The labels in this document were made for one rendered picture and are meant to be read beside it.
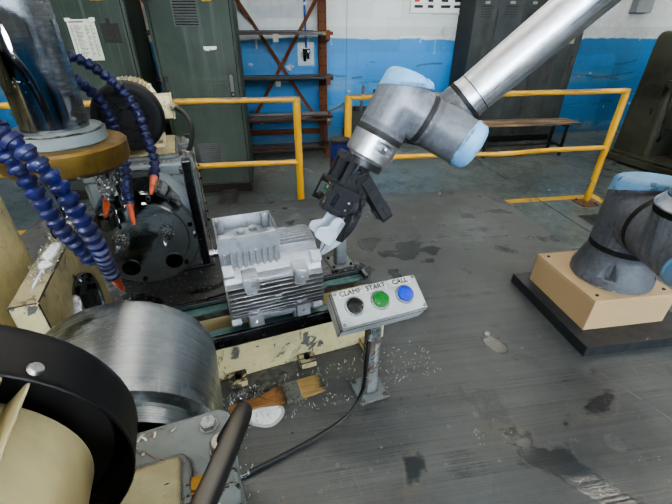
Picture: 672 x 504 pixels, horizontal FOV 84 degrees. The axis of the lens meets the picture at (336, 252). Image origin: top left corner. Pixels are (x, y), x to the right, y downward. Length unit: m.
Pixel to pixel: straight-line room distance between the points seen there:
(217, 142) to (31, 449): 3.79
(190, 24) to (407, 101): 3.27
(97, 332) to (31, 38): 0.39
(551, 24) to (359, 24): 5.03
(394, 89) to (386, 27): 5.22
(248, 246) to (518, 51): 0.63
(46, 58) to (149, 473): 0.54
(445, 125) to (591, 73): 6.85
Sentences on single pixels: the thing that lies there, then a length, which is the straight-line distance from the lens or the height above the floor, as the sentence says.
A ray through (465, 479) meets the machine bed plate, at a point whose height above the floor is 0.80.
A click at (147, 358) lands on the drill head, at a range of 0.51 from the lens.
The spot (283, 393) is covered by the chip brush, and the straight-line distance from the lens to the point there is 0.87.
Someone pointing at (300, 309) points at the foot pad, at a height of 0.97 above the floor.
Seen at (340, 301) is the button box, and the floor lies 1.07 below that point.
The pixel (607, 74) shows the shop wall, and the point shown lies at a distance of 7.71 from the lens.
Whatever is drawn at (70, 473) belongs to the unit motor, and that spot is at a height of 1.29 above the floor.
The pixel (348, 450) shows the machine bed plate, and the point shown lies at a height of 0.80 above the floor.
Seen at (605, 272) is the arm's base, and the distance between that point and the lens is 1.15.
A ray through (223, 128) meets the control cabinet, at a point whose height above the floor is 0.66.
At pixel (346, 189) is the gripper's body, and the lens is 0.70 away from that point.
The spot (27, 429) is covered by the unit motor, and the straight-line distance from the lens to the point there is 0.26.
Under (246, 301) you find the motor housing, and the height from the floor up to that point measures 1.02.
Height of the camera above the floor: 1.49
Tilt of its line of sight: 31 degrees down
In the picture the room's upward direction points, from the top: straight up
